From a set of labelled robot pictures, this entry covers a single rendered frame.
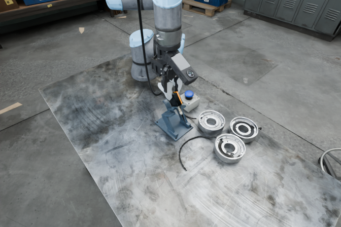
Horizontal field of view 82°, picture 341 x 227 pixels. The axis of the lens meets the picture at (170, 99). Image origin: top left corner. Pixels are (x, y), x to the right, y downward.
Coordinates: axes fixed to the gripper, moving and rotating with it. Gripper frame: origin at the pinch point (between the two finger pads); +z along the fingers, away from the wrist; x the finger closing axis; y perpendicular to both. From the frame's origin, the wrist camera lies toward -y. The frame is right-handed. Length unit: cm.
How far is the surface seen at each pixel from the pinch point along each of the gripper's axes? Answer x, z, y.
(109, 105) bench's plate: 13.3, 15.7, 28.8
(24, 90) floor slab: 42, 91, 200
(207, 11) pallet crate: -282, 80, 204
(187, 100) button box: -11.8, 11.8, 4.0
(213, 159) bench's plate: 0.3, 17.1, -20.5
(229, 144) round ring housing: -7.8, 15.2, -21.1
